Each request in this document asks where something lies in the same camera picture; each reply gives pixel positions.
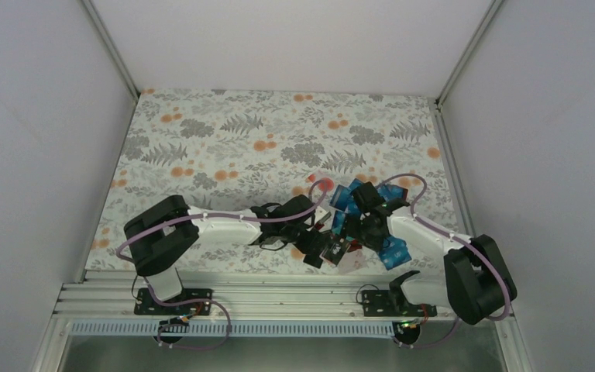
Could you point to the blue card right pile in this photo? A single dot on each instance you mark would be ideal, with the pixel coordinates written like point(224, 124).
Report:
point(393, 253)

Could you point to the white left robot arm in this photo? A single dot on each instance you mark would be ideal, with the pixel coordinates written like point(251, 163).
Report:
point(160, 236)

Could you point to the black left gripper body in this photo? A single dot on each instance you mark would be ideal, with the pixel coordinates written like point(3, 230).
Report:
point(303, 246)

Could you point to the aluminium rail frame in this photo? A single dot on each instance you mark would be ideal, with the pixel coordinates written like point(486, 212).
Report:
point(245, 296)

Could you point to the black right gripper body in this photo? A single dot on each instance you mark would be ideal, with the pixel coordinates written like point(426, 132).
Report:
point(363, 234)

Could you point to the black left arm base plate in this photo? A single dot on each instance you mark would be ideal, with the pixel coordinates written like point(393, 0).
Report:
point(191, 301)

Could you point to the white floral VIP card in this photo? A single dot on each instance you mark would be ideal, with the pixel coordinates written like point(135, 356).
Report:
point(352, 262)

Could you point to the grey slotted cable duct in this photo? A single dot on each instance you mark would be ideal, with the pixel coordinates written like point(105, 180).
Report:
point(235, 328)

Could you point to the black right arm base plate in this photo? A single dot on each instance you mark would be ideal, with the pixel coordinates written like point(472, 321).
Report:
point(385, 303)

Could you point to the black card lower pile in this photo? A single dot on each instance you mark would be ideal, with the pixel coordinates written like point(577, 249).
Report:
point(313, 259)

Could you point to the black logo card with chip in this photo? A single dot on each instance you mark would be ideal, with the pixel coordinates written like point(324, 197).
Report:
point(335, 248)

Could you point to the floral patterned table mat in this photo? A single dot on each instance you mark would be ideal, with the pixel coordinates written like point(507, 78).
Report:
point(230, 150)

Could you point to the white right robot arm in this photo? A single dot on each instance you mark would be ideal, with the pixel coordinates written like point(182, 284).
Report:
point(475, 283)

